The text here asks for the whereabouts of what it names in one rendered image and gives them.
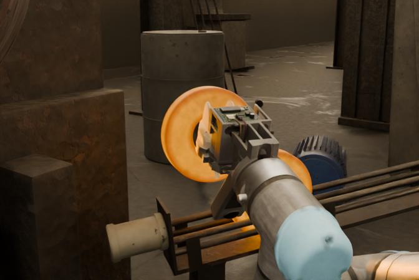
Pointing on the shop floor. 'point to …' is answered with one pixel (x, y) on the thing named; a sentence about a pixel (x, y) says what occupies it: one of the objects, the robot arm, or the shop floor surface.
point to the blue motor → (323, 161)
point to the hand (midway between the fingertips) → (209, 123)
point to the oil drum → (176, 76)
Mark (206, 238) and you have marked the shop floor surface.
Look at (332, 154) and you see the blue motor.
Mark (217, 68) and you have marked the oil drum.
